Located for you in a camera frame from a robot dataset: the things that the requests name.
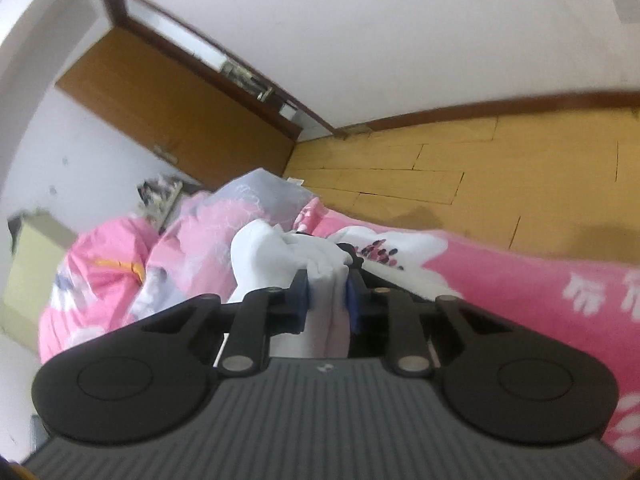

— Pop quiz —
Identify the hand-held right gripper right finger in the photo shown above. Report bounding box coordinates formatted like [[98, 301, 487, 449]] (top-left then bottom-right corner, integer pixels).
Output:
[[344, 269, 513, 379]]

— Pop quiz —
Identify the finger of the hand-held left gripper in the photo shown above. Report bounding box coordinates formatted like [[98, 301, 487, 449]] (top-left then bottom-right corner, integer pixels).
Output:
[[336, 242, 366, 271]]

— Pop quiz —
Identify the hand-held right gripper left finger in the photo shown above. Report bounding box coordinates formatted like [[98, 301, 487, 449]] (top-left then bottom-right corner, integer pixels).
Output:
[[141, 268, 310, 378]]

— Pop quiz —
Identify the white sweatshirt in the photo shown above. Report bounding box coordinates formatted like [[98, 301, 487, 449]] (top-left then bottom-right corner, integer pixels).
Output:
[[230, 220, 356, 359]]

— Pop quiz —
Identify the pink patterned duvet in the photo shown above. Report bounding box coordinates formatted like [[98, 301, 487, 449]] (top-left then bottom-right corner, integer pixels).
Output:
[[37, 167, 326, 366]]

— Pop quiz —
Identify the pink floral fleece blanket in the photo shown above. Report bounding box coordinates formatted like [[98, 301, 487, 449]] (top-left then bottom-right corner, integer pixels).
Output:
[[295, 197, 640, 466]]

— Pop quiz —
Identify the dark patterned cloth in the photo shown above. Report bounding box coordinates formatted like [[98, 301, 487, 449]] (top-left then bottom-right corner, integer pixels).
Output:
[[136, 175, 183, 223]]

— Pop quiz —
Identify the dark wooden baseboard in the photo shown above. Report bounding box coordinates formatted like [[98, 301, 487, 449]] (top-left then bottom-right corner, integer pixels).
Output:
[[345, 87, 640, 133]]

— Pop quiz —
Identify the wooden door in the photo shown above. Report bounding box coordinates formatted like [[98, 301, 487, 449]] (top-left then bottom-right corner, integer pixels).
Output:
[[55, 25, 298, 191]]

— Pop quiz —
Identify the pale yellow cabinet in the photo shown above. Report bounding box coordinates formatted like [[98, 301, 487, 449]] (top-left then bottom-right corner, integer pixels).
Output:
[[2, 212, 78, 333]]

